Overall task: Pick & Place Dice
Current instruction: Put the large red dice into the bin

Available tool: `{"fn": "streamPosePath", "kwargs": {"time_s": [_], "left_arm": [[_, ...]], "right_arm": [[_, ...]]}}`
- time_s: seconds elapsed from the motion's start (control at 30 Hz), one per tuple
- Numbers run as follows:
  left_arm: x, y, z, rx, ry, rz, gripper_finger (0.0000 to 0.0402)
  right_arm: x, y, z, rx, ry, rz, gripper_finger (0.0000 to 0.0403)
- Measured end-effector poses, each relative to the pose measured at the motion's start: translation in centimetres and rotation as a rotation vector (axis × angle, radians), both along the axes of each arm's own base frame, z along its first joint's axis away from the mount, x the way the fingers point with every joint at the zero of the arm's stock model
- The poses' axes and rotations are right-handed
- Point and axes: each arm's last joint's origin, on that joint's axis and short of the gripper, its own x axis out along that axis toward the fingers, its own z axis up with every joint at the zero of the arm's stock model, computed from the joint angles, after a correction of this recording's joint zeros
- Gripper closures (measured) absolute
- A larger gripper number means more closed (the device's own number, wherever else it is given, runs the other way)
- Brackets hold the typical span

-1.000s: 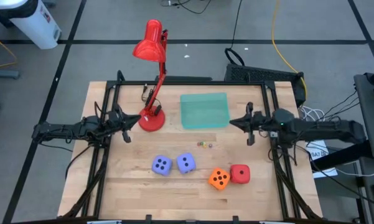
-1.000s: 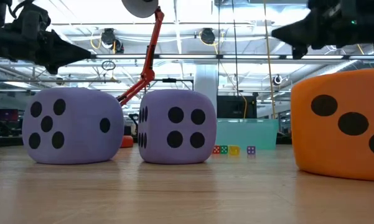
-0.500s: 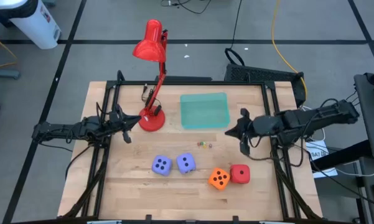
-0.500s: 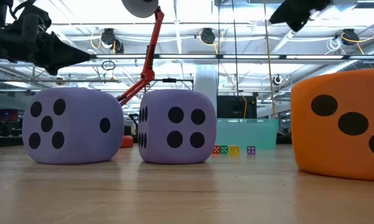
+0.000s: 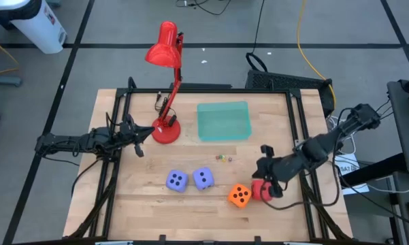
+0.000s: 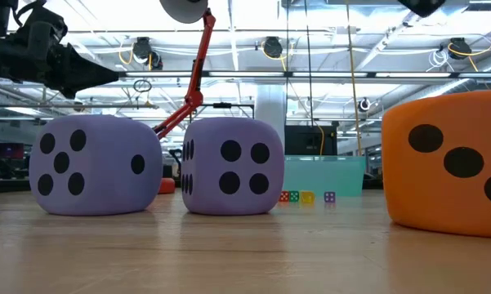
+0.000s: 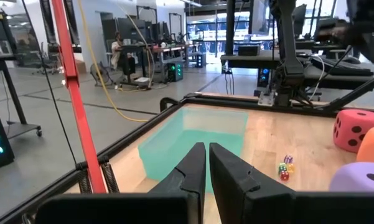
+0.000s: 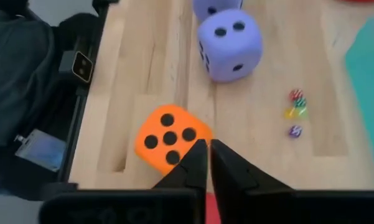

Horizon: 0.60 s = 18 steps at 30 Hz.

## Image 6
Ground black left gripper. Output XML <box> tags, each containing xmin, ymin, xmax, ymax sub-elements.
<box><xmin>7</xmin><ymin>2</ymin><xmax>120</xmax><ymax>100</ymax></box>

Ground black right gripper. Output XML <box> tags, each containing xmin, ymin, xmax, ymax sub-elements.
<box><xmin>397</xmin><ymin>0</ymin><xmax>447</xmax><ymax>19</ymax></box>

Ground large purple foam die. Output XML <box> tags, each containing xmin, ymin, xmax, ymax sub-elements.
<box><xmin>29</xmin><ymin>114</ymin><xmax>163</xmax><ymax>216</ymax></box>
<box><xmin>181</xmin><ymin>117</ymin><xmax>286</xmax><ymax>216</ymax></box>

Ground large orange foam die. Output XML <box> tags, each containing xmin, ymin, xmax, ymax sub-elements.
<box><xmin>382</xmin><ymin>90</ymin><xmax>491</xmax><ymax>239</ymax></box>

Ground dark monitor screen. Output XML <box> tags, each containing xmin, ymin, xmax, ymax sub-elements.
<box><xmin>0</xmin><ymin>142</ymin><xmax>25</xmax><ymax>160</ymax></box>

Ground red desk lamp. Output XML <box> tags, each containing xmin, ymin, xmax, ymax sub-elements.
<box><xmin>152</xmin><ymin>0</ymin><xmax>217</xmax><ymax>195</ymax></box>

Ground black computer case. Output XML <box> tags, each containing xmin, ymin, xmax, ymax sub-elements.
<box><xmin>284</xmin><ymin>125</ymin><xmax>338</xmax><ymax>156</ymax></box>

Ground green translucent plastic bin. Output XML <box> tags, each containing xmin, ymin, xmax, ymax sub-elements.
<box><xmin>283</xmin><ymin>154</ymin><xmax>367</xmax><ymax>198</ymax></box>

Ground yellow power cable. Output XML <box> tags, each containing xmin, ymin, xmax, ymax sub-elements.
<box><xmin>316</xmin><ymin>0</ymin><xmax>364</xmax><ymax>157</ymax></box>

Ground black metal table frame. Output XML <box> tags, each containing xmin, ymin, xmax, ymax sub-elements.
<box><xmin>118</xmin><ymin>69</ymin><xmax>491</xmax><ymax>81</ymax></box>

